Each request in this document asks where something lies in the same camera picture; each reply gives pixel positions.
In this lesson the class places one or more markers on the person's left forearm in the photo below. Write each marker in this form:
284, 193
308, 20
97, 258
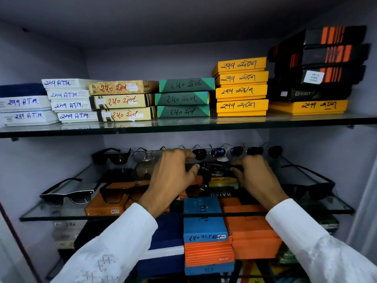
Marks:
112, 250

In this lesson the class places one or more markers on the black lettered box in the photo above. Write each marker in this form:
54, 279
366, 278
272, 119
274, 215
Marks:
223, 193

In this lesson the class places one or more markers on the glass shelf with boxes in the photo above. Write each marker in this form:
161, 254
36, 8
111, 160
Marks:
188, 124

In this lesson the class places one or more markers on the person's right thumb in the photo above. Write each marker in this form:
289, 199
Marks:
238, 173

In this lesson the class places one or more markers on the white eyewear box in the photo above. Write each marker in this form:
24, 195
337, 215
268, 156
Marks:
78, 116
69, 94
72, 105
63, 83
29, 117
25, 103

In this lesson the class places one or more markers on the brown lens sunglasses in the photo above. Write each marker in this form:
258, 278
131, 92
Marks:
196, 190

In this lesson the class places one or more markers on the blue flat box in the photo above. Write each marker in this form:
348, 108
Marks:
209, 268

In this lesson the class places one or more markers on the person's right hand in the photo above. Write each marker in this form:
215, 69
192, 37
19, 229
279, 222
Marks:
259, 181

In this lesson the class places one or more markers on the small orange box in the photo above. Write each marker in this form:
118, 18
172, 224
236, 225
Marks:
101, 206

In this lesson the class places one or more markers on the green packet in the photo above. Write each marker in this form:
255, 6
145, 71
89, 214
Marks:
287, 255

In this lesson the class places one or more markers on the black and white sunglasses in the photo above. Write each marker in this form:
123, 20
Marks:
70, 195

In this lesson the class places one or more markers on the yellow eyewear box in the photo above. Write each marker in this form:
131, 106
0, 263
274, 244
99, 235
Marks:
240, 65
242, 106
309, 106
243, 78
241, 91

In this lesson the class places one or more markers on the green eyewear box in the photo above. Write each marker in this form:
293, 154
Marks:
182, 98
187, 84
183, 111

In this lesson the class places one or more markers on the orange ribbed box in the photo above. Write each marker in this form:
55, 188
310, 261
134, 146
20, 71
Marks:
209, 253

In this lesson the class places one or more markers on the person's left thumb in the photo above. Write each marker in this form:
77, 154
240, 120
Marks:
192, 173

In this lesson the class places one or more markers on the glass shelf with sunglasses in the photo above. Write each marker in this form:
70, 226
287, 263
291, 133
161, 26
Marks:
59, 210

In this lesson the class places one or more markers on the dark green box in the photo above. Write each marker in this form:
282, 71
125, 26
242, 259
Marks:
324, 218

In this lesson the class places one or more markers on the person's left hand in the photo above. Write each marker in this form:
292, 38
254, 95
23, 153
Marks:
166, 179

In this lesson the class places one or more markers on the dark round sunglasses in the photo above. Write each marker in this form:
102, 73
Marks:
199, 153

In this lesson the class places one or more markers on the person's right forearm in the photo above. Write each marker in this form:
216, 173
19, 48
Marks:
318, 247

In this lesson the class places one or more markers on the black orange striped box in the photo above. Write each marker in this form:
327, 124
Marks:
330, 35
332, 53
335, 74

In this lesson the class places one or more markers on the clear metal frame glasses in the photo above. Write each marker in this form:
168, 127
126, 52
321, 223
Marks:
144, 156

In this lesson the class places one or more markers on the black round lens sunglasses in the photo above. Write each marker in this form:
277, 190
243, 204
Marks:
265, 150

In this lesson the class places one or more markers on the plain black box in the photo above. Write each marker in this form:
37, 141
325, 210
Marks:
309, 92

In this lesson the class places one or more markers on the stack of pale boxes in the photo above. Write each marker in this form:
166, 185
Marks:
66, 234

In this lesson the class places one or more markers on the small yellow box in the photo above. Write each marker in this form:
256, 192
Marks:
222, 182

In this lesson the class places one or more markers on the brown gradient sunglasses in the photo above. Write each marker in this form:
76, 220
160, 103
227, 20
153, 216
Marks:
117, 193

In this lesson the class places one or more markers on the black plastic sunglasses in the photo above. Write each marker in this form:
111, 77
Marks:
216, 167

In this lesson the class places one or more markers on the light blue box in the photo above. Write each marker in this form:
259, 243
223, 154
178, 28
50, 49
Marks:
204, 221

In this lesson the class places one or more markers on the gold patterned box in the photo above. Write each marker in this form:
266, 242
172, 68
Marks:
122, 87
123, 101
126, 114

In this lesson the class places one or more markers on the large orange box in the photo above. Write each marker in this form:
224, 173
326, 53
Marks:
253, 232

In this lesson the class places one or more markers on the navy box with white band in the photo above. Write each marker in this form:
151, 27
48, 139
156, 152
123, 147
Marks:
165, 247

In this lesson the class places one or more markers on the dark blue box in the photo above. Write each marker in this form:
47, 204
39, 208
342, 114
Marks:
22, 89

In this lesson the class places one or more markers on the blue lens sunglasses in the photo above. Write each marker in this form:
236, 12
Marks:
219, 152

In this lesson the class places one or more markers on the black square sunglasses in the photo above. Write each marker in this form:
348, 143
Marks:
113, 157

